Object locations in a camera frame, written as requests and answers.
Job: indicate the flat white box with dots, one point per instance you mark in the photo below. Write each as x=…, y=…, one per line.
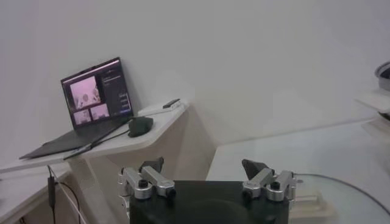
x=158, y=112

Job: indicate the small black handheld device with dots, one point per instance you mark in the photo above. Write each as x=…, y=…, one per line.
x=171, y=103

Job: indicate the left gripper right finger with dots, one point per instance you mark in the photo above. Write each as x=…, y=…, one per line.
x=262, y=179

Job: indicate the round glass pot lid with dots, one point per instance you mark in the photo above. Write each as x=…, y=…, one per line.
x=350, y=201

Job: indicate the black computer mouse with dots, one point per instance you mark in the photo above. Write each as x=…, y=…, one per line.
x=140, y=126

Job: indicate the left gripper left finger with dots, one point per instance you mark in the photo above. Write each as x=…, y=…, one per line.
x=150, y=176

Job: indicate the black open laptop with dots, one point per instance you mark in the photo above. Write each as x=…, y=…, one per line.
x=97, y=91

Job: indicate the white side desk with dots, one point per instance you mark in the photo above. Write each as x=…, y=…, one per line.
x=170, y=143

